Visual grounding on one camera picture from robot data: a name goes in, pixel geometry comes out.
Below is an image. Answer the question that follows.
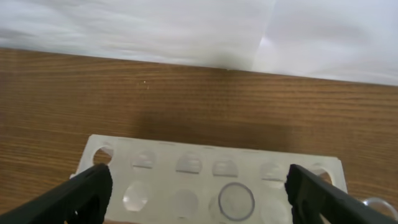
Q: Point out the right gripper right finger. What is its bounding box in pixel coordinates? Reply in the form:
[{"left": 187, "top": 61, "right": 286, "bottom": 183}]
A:
[{"left": 284, "top": 164, "right": 398, "bottom": 224}]

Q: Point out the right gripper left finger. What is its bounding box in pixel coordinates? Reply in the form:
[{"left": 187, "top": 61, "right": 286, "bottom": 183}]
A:
[{"left": 0, "top": 164, "right": 113, "bottom": 224}]

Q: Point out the clear test tube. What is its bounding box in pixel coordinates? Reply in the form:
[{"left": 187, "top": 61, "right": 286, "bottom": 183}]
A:
[
  {"left": 217, "top": 182, "right": 256, "bottom": 222},
  {"left": 362, "top": 197, "right": 398, "bottom": 220}
]

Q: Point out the white test tube rack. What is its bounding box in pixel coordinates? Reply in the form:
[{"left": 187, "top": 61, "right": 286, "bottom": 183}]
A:
[{"left": 70, "top": 134, "right": 348, "bottom": 224}]

